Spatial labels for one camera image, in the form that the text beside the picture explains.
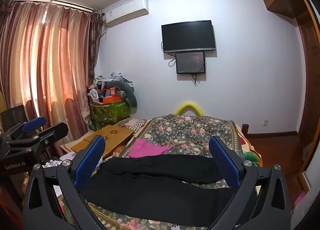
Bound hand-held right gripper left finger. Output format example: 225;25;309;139
22;135;110;230

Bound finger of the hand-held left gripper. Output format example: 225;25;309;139
0;116;47;143
30;122;69;145

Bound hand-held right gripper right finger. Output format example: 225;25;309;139
209;135;293;230

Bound black pants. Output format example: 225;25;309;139
81;154;258;228

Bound black mesh chair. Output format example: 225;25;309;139
0;105;29;131

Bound red and green blanket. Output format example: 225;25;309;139
239;135;263;168

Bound white crumpled papers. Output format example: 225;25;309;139
46;154;75;169

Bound wooden lap desk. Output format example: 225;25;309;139
60;125;135;159

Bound floral bedspread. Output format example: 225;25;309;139
60;115;263;230

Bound green patterned storage bag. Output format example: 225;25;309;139
89;99;131;130

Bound pink cloth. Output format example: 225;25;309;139
128;138;173;158

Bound pink striped curtain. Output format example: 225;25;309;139
0;0;104;155

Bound striped cloth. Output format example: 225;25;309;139
122;119;148;131

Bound orange box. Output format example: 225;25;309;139
102;95;121;105

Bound yellow foam tube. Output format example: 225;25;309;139
174;102;204;116

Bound pile of clothes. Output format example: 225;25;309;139
94;71;131;89

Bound grey long pillow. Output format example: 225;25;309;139
107;80;138;108

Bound wooden door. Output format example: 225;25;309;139
296;0;320;172

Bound white air conditioner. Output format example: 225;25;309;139
103;0;150;27

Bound small black wall monitor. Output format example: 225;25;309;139
175;52;206;75

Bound black wall television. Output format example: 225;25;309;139
161;20;217;53

